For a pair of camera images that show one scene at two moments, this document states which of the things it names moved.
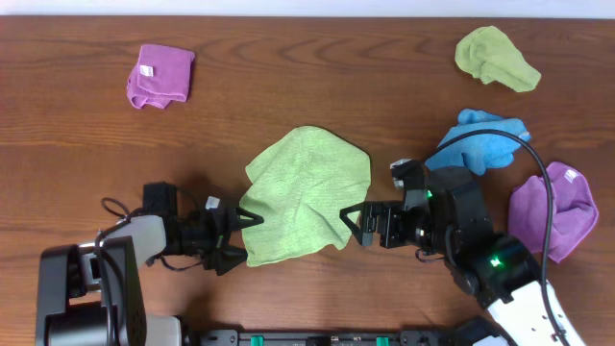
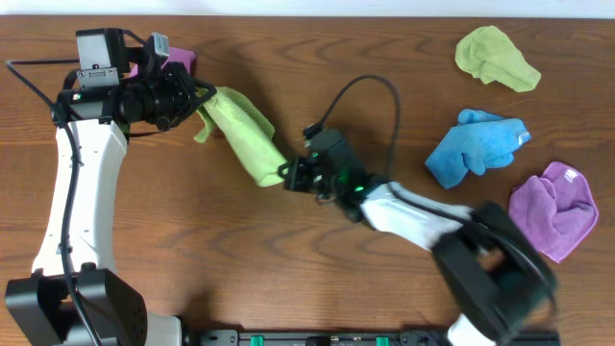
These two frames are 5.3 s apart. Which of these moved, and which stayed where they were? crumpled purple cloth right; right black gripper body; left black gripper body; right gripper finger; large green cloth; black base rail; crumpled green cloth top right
Moved: large green cloth; right black gripper body; right gripper finger; left black gripper body
Stayed: crumpled purple cloth right; black base rail; crumpled green cloth top right
